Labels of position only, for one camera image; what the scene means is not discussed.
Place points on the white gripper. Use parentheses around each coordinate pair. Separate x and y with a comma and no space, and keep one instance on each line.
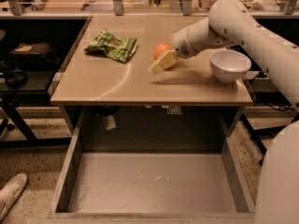
(181,43)

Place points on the orange round can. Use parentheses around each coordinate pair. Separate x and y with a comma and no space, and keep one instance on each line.
(160,48)

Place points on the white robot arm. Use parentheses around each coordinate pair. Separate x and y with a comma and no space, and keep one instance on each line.
(229,22)

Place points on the open grey top drawer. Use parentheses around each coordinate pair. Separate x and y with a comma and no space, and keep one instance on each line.
(154,165)

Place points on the green crumpled chip bag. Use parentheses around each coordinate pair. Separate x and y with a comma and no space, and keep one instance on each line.
(117,49)

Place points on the white ceramic bowl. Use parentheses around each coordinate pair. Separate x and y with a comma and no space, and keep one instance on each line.
(228,65)

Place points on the beige cabinet desk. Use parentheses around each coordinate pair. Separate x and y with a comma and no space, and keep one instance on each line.
(97,80)

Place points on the black side table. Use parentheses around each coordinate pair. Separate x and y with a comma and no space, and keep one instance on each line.
(28,88)

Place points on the brown pouch on side table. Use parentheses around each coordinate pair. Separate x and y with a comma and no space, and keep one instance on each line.
(36,50)

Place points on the white shoe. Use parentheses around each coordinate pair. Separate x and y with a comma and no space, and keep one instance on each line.
(11,192)

